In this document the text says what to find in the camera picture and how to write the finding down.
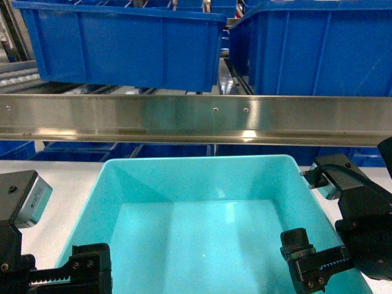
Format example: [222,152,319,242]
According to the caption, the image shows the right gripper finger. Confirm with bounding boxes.
[281,228,326,293]

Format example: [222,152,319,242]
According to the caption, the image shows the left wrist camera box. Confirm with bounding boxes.
[1,170,53,228]

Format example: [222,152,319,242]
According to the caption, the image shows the teal plastic bin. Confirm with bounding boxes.
[58,155,341,293]

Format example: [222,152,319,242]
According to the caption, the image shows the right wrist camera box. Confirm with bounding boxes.
[300,153,367,200]

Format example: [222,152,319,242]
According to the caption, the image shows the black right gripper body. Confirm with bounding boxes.
[319,184,391,279]

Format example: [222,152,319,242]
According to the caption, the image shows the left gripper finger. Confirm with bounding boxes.
[69,243,113,294]

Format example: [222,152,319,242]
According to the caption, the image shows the large blue bin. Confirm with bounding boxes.
[12,1,227,92]
[229,1,391,97]

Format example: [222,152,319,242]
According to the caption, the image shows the stainless steel shelf rail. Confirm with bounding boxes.
[1,94,391,147]

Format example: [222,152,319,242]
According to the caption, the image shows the large blue bin right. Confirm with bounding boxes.
[229,1,391,97]

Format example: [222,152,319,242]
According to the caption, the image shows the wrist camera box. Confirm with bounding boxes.
[1,170,53,228]
[300,153,367,200]

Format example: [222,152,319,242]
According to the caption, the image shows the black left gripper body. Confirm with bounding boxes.
[1,220,71,293]

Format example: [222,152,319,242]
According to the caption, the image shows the large blue bin left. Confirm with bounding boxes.
[12,1,227,92]

